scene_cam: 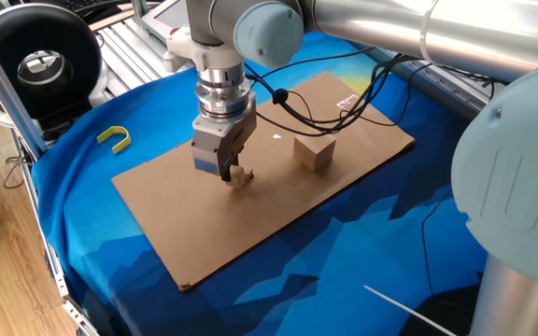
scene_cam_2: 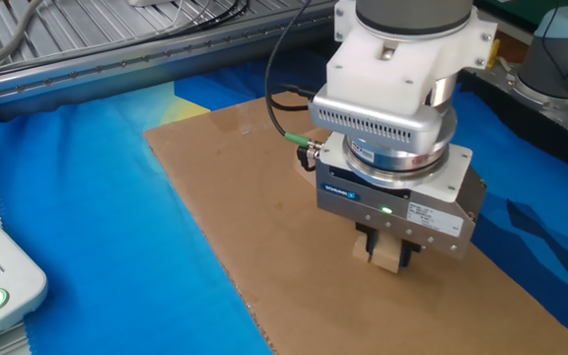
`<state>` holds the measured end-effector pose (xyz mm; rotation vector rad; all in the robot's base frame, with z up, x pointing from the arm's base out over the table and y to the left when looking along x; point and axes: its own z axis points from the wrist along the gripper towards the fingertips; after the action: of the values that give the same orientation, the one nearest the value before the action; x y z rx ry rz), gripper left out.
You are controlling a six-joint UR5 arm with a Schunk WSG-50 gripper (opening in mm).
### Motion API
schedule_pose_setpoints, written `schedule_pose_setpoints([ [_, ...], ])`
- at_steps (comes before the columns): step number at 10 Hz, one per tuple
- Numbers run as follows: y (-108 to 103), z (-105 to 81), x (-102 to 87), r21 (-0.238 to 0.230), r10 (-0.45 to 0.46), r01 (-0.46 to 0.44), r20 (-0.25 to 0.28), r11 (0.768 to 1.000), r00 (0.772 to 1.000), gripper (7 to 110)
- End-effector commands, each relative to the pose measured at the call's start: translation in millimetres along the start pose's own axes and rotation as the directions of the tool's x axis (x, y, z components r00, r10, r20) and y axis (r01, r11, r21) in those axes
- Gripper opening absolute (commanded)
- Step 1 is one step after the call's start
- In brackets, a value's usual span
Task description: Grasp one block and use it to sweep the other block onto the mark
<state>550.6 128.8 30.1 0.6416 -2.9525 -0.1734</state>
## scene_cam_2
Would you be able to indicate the large wooden cube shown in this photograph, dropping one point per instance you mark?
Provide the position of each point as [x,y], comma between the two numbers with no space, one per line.
[306,177]

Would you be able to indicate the silver force torque sensor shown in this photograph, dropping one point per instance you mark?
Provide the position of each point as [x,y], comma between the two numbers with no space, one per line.
[392,165]

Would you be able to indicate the white gripper adapter plate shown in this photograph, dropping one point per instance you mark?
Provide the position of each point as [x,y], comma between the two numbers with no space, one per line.
[451,172]

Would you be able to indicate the yellow plastic clip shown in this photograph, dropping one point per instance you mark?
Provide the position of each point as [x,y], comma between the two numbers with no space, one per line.
[494,54]

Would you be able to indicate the blue mountain print cloth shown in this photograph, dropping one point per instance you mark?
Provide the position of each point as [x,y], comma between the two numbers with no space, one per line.
[92,197]

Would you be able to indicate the medium wooden cube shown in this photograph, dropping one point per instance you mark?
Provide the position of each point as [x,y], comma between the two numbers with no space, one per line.
[387,256]

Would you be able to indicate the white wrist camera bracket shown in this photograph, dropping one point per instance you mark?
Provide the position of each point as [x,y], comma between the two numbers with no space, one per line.
[377,74]

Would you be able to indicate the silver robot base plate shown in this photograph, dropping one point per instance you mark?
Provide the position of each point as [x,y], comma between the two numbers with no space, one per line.
[560,118]

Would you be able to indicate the aluminium slotted rail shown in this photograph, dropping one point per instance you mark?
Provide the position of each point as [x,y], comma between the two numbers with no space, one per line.
[116,74]

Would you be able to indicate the grey Schunk gripper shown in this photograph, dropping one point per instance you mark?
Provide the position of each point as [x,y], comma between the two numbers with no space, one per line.
[392,217]

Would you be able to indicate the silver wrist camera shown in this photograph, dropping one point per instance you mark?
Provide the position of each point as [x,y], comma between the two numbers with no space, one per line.
[387,118]

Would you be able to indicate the brown cardboard sheet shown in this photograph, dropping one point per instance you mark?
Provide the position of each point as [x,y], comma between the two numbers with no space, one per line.
[264,246]

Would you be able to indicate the white teach pendant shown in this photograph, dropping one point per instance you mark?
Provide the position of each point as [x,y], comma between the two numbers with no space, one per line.
[13,276]

